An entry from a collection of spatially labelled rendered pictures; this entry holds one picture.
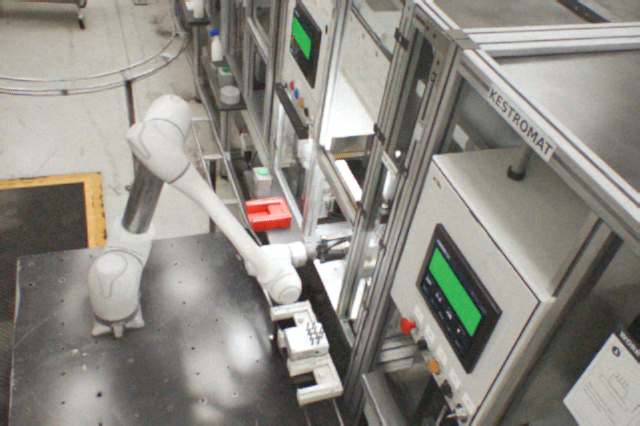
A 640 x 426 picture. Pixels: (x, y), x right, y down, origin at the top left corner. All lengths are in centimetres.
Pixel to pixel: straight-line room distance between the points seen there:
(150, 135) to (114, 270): 57
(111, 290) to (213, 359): 43
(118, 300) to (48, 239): 153
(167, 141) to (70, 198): 216
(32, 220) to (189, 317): 170
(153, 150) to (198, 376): 83
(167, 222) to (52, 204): 68
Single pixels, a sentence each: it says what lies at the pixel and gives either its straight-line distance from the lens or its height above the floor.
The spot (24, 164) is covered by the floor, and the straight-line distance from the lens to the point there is 428.
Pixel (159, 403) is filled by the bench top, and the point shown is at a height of 68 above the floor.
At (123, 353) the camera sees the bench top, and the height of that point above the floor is 68.
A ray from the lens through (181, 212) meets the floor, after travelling 378.
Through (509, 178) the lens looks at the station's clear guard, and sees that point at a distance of 116.
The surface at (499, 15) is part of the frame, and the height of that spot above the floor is 201.
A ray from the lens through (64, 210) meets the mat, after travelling 386.
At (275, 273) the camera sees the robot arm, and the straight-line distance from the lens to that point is 189.
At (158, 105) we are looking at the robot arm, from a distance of 195.
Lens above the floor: 252
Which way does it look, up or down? 41 degrees down
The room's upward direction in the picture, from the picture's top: 10 degrees clockwise
